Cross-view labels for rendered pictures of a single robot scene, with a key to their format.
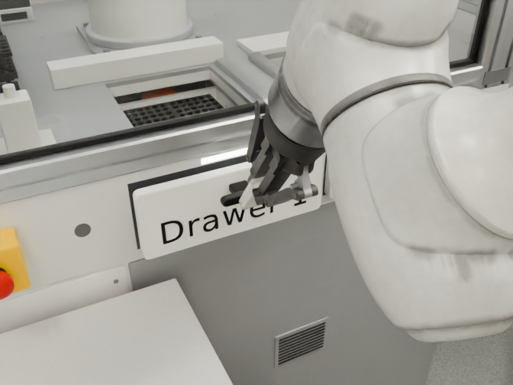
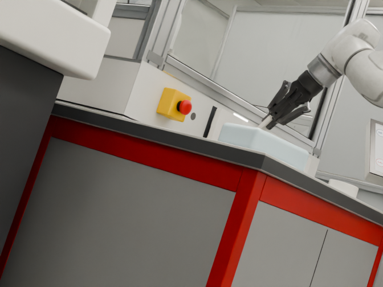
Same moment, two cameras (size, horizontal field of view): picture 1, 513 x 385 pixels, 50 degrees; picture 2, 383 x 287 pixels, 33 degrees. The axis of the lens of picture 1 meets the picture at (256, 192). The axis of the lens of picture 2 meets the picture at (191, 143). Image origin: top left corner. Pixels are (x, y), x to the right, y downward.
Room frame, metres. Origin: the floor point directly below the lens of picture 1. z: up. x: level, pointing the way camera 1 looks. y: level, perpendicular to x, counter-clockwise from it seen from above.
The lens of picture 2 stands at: (-1.07, 0.95, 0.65)
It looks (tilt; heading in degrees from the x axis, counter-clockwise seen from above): 5 degrees up; 336
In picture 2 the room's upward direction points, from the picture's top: 18 degrees clockwise
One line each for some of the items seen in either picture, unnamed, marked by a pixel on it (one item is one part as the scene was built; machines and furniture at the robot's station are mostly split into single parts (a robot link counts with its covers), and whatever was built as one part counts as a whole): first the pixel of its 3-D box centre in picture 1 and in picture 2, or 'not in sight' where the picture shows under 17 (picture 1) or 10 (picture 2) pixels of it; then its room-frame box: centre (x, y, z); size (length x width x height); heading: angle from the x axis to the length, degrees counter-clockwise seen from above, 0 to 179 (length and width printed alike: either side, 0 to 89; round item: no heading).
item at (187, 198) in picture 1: (235, 200); (240, 139); (0.66, 0.03, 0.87); 0.29 x 0.02 x 0.11; 116
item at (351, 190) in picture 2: not in sight; (341, 192); (0.17, 0.00, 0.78); 0.07 x 0.07 x 0.04
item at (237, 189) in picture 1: (242, 191); not in sight; (0.64, 0.02, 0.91); 0.07 x 0.04 x 0.01; 116
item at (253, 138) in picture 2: not in sight; (264, 147); (-0.05, 0.36, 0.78); 0.15 x 0.10 x 0.04; 104
